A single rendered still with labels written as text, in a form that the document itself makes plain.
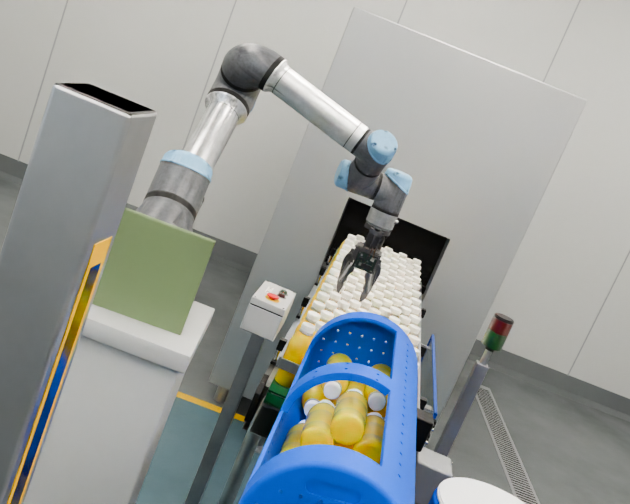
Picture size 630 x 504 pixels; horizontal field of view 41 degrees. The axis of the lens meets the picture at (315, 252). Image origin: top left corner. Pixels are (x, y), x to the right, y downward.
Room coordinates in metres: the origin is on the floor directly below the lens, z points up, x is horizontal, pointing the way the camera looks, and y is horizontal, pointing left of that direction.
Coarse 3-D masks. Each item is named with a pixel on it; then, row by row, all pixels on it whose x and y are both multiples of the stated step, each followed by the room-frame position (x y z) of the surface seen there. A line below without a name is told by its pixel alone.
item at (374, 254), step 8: (368, 224) 2.14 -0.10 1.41; (376, 232) 2.12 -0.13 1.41; (384, 232) 2.14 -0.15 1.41; (368, 240) 2.14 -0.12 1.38; (376, 240) 2.14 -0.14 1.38; (360, 248) 2.12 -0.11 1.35; (368, 248) 2.13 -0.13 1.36; (376, 248) 2.13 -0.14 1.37; (352, 256) 2.12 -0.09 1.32; (360, 256) 2.12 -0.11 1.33; (368, 256) 2.11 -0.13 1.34; (376, 256) 2.12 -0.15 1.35; (352, 264) 2.12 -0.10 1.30; (360, 264) 2.12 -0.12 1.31; (368, 264) 2.12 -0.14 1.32; (376, 264) 2.11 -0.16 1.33; (368, 272) 2.12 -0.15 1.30
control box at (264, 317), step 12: (264, 288) 2.30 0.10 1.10; (276, 288) 2.35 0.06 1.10; (252, 300) 2.19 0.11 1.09; (264, 300) 2.19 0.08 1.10; (276, 300) 2.23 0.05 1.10; (288, 300) 2.28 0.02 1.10; (252, 312) 2.19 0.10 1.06; (264, 312) 2.18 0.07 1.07; (276, 312) 2.18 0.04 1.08; (288, 312) 2.37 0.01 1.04; (252, 324) 2.18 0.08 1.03; (264, 324) 2.18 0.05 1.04; (276, 324) 2.18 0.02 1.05; (264, 336) 2.18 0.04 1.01
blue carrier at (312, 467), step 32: (352, 320) 1.96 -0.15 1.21; (384, 320) 1.98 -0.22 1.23; (320, 352) 2.02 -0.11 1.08; (352, 352) 2.01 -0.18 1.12; (384, 352) 2.01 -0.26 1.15; (384, 384) 1.56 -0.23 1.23; (416, 384) 1.82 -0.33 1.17; (288, 416) 1.69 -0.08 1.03; (416, 416) 1.66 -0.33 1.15; (320, 448) 1.20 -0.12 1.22; (384, 448) 1.28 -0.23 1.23; (256, 480) 1.17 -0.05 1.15; (288, 480) 1.15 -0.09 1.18; (320, 480) 1.15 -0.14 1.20; (352, 480) 1.15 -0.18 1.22; (384, 480) 1.18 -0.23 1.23
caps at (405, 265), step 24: (360, 240) 3.66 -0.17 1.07; (336, 264) 3.01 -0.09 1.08; (384, 264) 3.31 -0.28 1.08; (408, 264) 3.49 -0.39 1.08; (336, 288) 2.71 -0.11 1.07; (360, 288) 2.82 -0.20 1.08; (384, 288) 2.94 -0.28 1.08; (408, 288) 3.11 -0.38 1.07; (336, 312) 2.41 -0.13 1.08; (384, 312) 2.64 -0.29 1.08; (408, 312) 2.76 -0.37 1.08; (408, 336) 2.47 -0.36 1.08
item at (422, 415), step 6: (420, 414) 2.09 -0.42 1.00; (426, 414) 2.11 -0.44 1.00; (432, 414) 2.13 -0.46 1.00; (420, 420) 2.06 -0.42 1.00; (426, 420) 2.07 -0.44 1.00; (432, 420) 2.08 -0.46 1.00; (420, 426) 2.06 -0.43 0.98; (426, 426) 2.06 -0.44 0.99; (432, 426) 2.06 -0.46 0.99; (420, 432) 2.06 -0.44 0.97; (426, 432) 2.06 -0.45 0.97; (420, 438) 2.06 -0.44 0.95; (426, 438) 2.06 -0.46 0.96; (420, 444) 2.06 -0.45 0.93; (420, 450) 2.06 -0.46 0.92
